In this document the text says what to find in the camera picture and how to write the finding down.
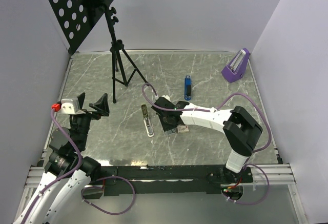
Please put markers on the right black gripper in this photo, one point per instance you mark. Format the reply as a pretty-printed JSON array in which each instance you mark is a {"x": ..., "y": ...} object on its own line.
[{"x": 166, "y": 127}]

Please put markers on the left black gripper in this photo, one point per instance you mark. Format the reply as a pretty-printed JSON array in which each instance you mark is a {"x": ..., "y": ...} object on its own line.
[{"x": 101, "y": 105}]

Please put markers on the small white staple box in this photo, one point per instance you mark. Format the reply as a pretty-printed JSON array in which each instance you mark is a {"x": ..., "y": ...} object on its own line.
[{"x": 182, "y": 129}]

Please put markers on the beige white stapler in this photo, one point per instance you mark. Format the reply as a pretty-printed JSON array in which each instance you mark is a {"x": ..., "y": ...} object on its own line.
[{"x": 147, "y": 121}]

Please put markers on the blue black stapler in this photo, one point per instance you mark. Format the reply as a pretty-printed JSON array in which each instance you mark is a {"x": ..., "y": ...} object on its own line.
[{"x": 187, "y": 88}]

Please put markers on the silver staple tray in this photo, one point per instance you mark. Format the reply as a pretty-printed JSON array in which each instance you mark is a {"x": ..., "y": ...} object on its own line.
[{"x": 169, "y": 132}]

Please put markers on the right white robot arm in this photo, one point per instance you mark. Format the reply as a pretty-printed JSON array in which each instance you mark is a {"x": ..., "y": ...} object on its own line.
[{"x": 240, "y": 128}]

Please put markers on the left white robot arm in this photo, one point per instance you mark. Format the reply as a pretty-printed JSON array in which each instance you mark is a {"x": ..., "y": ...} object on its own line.
[{"x": 66, "y": 170}]

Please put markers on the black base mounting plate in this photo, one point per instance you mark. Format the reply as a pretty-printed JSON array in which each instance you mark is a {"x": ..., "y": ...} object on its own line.
[{"x": 169, "y": 179}]

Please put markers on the purple metronome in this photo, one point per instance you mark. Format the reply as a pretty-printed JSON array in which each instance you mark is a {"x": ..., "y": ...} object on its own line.
[{"x": 235, "y": 69}]

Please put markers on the black perforated music stand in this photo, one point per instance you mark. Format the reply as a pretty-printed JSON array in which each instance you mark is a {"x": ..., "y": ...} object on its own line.
[{"x": 77, "y": 18}]

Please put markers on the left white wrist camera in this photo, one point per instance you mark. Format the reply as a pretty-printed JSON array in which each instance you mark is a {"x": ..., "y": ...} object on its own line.
[{"x": 69, "y": 106}]

